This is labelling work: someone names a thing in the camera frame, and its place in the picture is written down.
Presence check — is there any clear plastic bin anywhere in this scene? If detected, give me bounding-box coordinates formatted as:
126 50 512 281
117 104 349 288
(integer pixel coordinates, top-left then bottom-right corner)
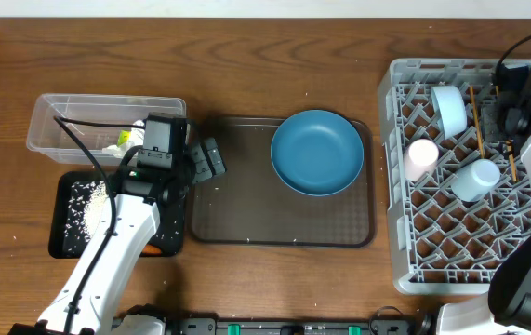
26 93 186 167

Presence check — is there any spilled white rice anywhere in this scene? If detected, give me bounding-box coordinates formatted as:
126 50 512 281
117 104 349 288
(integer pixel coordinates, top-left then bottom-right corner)
62 179 187 255

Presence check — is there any black plastic tray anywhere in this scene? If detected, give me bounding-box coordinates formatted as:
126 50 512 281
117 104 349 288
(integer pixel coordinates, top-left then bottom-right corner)
48 170 189 260

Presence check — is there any wooden chopstick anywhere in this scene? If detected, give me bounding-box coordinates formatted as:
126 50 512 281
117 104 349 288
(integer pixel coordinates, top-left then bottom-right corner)
506 141 518 183
469 86 485 159

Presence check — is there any orange carrot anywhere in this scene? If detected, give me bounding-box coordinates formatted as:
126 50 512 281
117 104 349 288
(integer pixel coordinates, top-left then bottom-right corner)
141 244 162 256

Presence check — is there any pink cup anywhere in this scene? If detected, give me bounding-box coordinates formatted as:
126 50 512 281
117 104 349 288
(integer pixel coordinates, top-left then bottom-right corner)
404 139 439 181

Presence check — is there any white napkin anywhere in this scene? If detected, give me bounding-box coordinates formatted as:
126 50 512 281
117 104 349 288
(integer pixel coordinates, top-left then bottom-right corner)
101 120 145 158

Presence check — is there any brown serving tray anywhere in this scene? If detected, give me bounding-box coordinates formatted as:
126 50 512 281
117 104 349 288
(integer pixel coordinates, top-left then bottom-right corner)
189 116 376 248

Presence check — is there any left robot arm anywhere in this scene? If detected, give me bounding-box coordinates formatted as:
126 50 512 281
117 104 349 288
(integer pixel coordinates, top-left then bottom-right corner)
10 138 226 334

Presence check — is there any dark blue plate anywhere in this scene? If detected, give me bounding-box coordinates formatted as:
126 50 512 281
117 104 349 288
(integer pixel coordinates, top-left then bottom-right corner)
270 110 365 196

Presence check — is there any grey dishwasher rack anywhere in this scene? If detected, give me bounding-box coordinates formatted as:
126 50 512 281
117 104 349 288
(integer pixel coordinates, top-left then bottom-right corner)
378 59 531 295

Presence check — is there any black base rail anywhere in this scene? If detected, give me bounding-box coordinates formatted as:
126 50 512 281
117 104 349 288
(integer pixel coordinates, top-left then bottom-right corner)
165 317 433 335

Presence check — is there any light blue cup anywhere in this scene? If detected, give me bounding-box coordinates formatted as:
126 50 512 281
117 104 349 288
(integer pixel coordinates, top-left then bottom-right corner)
451 159 501 202

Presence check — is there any green snack wrapper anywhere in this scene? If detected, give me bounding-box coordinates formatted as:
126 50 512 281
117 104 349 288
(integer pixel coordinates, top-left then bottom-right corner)
117 130 131 146

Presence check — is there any light blue bowl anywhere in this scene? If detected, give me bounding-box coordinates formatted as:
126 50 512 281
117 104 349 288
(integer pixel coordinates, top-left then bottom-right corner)
431 86 467 139

